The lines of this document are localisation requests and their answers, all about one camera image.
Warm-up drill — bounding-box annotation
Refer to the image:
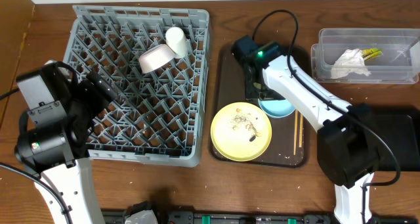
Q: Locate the white napkin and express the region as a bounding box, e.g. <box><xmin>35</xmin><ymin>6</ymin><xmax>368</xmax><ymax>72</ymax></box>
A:
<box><xmin>331</xmin><ymin>49</ymin><xmax>371</xmax><ymax>79</ymax></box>

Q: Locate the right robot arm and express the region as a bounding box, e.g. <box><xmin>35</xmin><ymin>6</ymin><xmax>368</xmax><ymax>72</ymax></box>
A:
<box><xmin>231</xmin><ymin>35</ymin><xmax>382</xmax><ymax>223</ymax></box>

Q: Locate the wooden chopstick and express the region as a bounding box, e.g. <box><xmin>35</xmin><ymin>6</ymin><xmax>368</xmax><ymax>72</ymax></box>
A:
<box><xmin>293</xmin><ymin>110</ymin><xmax>299</xmax><ymax>156</ymax></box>
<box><xmin>299</xmin><ymin>114</ymin><xmax>304</xmax><ymax>148</ymax></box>

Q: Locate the cream plastic cup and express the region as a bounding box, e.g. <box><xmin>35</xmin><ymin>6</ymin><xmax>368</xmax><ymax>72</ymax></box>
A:
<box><xmin>165</xmin><ymin>27</ymin><xmax>188</xmax><ymax>58</ymax></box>

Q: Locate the black bin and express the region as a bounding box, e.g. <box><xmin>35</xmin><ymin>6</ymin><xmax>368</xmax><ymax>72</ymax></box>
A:
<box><xmin>374</xmin><ymin>107</ymin><xmax>419</xmax><ymax>172</ymax></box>

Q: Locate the green snack wrapper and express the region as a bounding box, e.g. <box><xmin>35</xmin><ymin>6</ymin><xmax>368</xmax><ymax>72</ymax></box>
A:
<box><xmin>362</xmin><ymin>47</ymin><xmax>383</xmax><ymax>61</ymax></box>

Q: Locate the yellow plate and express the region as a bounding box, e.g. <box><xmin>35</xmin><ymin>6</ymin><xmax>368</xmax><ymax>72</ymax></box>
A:
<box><xmin>211</xmin><ymin>102</ymin><xmax>272</xmax><ymax>162</ymax></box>

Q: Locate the clear plastic bin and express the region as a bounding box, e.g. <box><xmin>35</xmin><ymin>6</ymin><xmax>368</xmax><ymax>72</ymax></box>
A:
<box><xmin>311</xmin><ymin>28</ymin><xmax>419</xmax><ymax>84</ymax></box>

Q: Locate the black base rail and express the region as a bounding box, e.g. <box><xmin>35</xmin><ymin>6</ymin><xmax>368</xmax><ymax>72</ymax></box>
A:
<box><xmin>101</xmin><ymin>200</ymin><xmax>420</xmax><ymax>224</ymax></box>

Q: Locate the cardboard wall panel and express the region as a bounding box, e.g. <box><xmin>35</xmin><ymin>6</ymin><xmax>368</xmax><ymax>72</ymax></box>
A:
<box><xmin>0</xmin><ymin>0</ymin><xmax>36</xmax><ymax>126</ymax></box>

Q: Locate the grey dishwasher rack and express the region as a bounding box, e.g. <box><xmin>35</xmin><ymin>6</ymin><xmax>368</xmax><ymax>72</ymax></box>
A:
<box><xmin>64</xmin><ymin>5</ymin><xmax>211</xmax><ymax>168</ymax></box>

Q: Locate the pink plastic bowl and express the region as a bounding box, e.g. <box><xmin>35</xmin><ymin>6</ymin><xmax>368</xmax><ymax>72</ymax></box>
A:
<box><xmin>138</xmin><ymin>44</ymin><xmax>175</xmax><ymax>74</ymax></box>

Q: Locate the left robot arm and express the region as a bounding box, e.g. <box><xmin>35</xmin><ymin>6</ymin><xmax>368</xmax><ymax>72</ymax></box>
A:
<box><xmin>14</xmin><ymin>60</ymin><xmax>117</xmax><ymax>223</ymax></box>

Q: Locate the light blue bowl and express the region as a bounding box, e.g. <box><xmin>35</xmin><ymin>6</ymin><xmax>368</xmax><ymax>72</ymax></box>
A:
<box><xmin>258</xmin><ymin>99</ymin><xmax>295</xmax><ymax>119</ymax></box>

